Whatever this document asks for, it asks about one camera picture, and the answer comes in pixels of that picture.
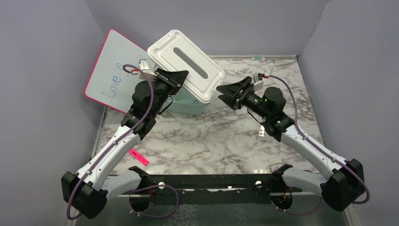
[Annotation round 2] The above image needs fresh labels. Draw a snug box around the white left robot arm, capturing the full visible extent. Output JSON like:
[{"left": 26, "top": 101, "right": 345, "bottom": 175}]
[{"left": 61, "top": 69, "right": 189, "bottom": 220}]

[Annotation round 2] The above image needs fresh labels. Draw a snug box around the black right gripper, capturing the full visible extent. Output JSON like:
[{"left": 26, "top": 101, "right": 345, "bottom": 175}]
[{"left": 216, "top": 76, "right": 271, "bottom": 120}]

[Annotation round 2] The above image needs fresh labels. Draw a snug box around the clear plastic test tube rack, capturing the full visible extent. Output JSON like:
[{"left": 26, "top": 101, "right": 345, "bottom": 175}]
[{"left": 259, "top": 125, "right": 265, "bottom": 137}]

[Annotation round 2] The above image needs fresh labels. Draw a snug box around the pink highlighter marker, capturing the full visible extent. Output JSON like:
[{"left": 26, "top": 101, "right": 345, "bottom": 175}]
[{"left": 128, "top": 148, "right": 150, "bottom": 166}]

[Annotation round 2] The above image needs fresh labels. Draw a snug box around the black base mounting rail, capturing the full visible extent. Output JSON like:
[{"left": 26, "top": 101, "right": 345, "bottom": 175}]
[{"left": 86, "top": 167, "right": 303, "bottom": 207}]

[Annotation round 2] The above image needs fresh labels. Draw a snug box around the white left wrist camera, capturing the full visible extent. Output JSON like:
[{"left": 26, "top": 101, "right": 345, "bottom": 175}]
[{"left": 131, "top": 59, "right": 156, "bottom": 80}]

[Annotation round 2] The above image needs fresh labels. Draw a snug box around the pink framed whiteboard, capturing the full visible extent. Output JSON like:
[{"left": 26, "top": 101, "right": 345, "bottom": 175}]
[{"left": 84, "top": 29, "right": 155, "bottom": 113}]

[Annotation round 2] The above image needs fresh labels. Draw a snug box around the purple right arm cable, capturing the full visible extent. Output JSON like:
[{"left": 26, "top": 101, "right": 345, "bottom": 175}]
[{"left": 263, "top": 74, "right": 371, "bottom": 216}]

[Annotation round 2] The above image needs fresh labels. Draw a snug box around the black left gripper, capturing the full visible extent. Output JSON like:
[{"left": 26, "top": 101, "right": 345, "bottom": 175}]
[{"left": 150, "top": 68, "right": 189, "bottom": 117}]

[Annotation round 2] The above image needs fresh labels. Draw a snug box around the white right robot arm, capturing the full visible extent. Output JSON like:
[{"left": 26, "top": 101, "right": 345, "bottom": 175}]
[{"left": 216, "top": 77, "right": 370, "bottom": 211}]

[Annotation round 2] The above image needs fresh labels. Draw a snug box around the teal plastic bin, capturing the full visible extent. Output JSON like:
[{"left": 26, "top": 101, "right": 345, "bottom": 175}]
[{"left": 162, "top": 89, "right": 205, "bottom": 116}]

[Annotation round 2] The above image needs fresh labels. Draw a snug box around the white plastic bin lid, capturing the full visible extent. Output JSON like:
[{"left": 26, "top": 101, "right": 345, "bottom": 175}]
[{"left": 147, "top": 29, "right": 225, "bottom": 104}]

